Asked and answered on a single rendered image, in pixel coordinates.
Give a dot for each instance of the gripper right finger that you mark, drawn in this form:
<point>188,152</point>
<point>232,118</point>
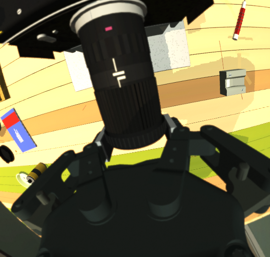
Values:
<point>232,147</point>

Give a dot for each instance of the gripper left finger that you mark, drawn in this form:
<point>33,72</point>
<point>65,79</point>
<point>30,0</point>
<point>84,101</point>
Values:
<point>52,177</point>

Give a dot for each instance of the black round cap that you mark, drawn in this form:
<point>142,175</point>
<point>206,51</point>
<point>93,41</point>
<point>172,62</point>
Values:
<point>6,154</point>

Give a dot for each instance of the black lens barrel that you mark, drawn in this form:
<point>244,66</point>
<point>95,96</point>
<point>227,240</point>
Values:
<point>118,50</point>

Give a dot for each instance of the yellow and black film canister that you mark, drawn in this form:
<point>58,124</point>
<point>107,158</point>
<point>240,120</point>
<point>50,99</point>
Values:
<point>37,171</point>

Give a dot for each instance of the green work mat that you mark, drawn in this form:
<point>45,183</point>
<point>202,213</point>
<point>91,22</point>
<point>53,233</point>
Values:
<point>253,134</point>

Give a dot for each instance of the white round disc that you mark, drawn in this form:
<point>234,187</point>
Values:
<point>21,178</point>

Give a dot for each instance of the blue and red box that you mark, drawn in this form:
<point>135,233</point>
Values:
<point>20,132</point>

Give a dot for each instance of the dark grey slab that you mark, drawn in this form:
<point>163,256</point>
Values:
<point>14,236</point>

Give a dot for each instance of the grey tray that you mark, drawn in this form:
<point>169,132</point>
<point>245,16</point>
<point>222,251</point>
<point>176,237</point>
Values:
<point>260,238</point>

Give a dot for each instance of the white speckled cloth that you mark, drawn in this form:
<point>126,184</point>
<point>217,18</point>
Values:
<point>177,50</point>

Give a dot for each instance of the red screwdriver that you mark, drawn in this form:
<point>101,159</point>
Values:
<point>240,22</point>

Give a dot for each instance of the silver camera lever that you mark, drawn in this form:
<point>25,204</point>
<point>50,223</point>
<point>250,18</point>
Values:
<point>46,38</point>

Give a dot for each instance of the small silver camera button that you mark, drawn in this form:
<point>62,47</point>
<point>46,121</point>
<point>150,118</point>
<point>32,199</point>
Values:
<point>55,31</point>

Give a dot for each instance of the silver camera screw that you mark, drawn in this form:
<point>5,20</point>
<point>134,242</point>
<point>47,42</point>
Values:
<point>19,11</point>

